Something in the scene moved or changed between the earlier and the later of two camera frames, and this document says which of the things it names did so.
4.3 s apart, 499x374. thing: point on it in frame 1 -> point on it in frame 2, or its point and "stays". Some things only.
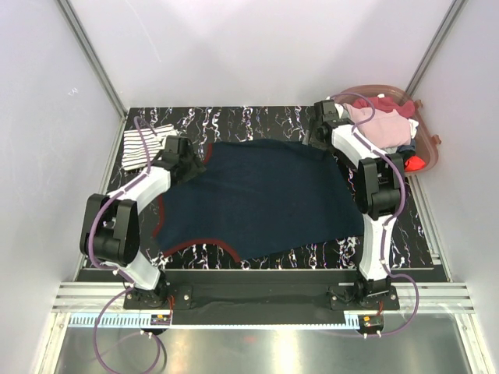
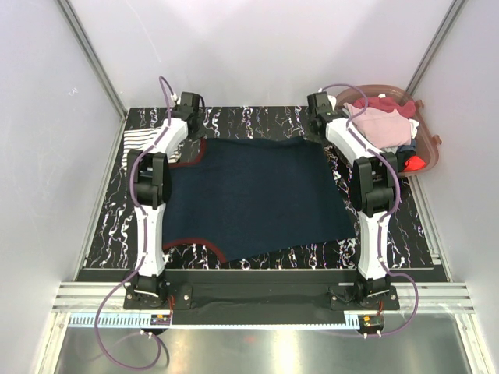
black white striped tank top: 133,156 stays
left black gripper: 196,167 -> 195,135
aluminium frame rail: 103,298 stays
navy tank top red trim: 258,197 stays
